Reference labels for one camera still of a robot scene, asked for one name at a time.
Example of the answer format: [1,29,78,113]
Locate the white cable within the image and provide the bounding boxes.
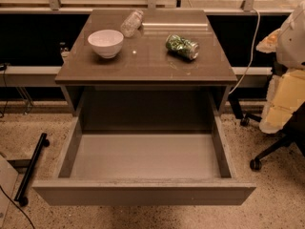
[228,7,262,95]

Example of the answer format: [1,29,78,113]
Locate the brown cabinet with top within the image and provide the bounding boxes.
[55,9,236,109]

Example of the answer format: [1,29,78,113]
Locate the clear plastic bottle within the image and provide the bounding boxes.
[120,10,144,37]

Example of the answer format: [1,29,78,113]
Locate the black floor cable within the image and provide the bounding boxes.
[0,184,36,229]

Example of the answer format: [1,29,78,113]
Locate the small bottle behind cabinet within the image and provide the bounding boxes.
[59,42,70,61]

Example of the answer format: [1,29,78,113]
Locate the black office chair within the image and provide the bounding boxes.
[229,94,305,171]

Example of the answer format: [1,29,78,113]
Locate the black wheeled stand base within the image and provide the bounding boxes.
[9,133,50,207]

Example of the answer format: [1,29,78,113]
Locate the green soda can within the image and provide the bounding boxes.
[165,34,200,60]

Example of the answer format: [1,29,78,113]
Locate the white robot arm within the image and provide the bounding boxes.
[256,1,305,134]

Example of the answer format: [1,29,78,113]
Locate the white ceramic bowl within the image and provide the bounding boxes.
[88,30,124,58]

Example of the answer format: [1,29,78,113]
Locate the open top drawer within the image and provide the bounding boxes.
[31,91,257,207]

